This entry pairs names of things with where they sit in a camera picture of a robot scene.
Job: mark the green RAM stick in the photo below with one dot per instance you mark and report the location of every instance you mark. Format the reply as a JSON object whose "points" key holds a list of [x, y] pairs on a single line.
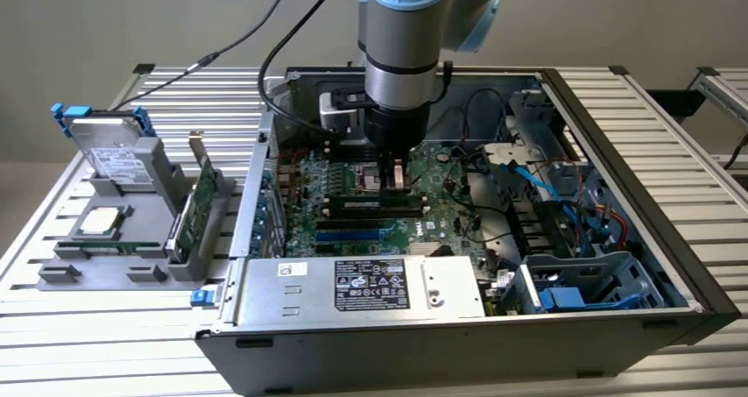
{"points": [[105, 248]]}

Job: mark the grey parts rack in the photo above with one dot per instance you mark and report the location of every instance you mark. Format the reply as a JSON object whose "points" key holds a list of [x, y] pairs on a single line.
{"points": [[111, 265]]}

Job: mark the open black PC case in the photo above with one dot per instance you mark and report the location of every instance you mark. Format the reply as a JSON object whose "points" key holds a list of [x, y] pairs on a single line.
{"points": [[444, 357]]}

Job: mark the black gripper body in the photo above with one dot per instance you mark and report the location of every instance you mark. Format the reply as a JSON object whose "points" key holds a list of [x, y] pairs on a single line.
{"points": [[397, 127]]}

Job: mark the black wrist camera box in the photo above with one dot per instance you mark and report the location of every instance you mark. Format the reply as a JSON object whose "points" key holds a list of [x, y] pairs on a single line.
{"points": [[351, 99]]}

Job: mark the metal optical drive cage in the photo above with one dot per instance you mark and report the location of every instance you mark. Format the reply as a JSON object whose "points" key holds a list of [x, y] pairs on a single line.
{"points": [[525, 151]]}

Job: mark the silver power supply unit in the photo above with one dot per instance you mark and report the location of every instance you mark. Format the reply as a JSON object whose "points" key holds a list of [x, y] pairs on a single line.
{"points": [[315, 292]]}

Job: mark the green motherboard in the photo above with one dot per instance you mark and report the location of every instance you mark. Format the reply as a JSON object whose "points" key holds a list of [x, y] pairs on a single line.
{"points": [[444, 232]]}

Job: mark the blue disk carrier bracket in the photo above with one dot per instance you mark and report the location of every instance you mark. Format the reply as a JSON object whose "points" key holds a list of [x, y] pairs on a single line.
{"points": [[76, 111]]}

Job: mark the silver chipset heatsink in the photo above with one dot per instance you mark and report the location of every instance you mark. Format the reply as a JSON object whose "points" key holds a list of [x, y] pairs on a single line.
{"points": [[432, 250]]}

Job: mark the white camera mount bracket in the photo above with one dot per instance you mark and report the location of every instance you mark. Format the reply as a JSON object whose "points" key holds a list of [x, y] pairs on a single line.
{"points": [[337, 123]]}

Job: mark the grey disk bay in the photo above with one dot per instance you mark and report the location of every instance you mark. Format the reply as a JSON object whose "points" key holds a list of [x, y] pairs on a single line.
{"points": [[596, 278]]}

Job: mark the green graphics card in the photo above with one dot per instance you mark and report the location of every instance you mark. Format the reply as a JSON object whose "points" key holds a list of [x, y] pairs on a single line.
{"points": [[195, 208]]}

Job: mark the black RAM slot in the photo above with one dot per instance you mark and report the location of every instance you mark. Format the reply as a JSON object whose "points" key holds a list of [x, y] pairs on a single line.
{"points": [[373, 216], [333, 202]]}

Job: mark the blue case latch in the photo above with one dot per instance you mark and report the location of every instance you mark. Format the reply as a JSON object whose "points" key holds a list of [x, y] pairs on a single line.
{"points": [[201, 295]]}

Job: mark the silver hard disk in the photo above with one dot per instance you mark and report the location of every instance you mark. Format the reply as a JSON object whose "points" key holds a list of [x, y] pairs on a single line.
{"points": [[111, 151]]}

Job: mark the silver CPU chip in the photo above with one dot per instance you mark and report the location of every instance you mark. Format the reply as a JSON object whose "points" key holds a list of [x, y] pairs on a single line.
{"points": [[104, 221]]}

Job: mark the CPU socket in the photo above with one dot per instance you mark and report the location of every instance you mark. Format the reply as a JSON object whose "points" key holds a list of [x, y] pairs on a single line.
{"points": [[365, 178]]}

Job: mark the blue expansion slot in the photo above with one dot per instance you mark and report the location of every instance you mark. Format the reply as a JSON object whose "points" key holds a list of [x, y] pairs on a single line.
{"points": [[347, 236]]}

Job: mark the metal slat side table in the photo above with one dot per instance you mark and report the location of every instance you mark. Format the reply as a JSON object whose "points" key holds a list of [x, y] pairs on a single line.
{"points": [[727, 94]]}

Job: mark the black expansion slot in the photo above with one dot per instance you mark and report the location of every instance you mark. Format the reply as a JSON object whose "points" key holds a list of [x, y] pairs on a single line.
{"points": [[351, 224]]}

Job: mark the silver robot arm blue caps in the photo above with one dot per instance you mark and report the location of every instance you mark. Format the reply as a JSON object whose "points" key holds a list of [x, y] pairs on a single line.
{"points": [[403, 37]]}

